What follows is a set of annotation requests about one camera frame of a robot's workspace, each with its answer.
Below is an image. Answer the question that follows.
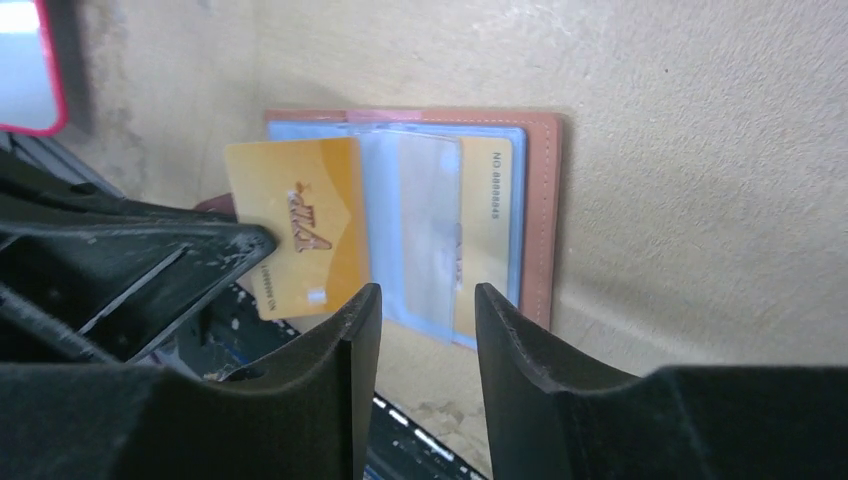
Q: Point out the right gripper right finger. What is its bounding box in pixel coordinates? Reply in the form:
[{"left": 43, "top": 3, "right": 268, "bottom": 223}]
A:
[{"left": 475, "top": 283, "right": 635, "bottom": 479}]

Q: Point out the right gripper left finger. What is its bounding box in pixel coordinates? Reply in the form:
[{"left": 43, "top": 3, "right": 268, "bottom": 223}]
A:
[{"left": 222, "top": 284, "right": 382, "bottom": 479}]

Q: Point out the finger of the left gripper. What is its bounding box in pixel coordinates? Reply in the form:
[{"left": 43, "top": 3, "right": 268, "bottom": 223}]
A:
[
  {"left": 1, "top": 221, "right": 276, "bottom": 364},
  {"left": 1, "top": 150, "right": 237, "bottom": 223}
]

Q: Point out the red framed whiteboard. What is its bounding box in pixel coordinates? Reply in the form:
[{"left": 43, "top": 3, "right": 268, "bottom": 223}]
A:
[{"left": 1, "top": 1, "right": 68, "bottom": 136}]

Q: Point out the orange credit card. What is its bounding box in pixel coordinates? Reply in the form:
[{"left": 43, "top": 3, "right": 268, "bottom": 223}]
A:
[
  {"left": 224, "top": 137, "right": 370, "bottom": 320},
  {"left": 454, "top": 136, "right": 513, "bottom": 343}
]

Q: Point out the pink leather card holder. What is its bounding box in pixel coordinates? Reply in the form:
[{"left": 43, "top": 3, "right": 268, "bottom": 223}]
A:
[{"left": 206, "top": 109, "right": 562, "bottom": 348}]

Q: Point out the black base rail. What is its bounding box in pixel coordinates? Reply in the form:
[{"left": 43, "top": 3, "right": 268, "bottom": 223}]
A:
[{"left": 146, "top": 284, "right": 485, "bottom": 479}]

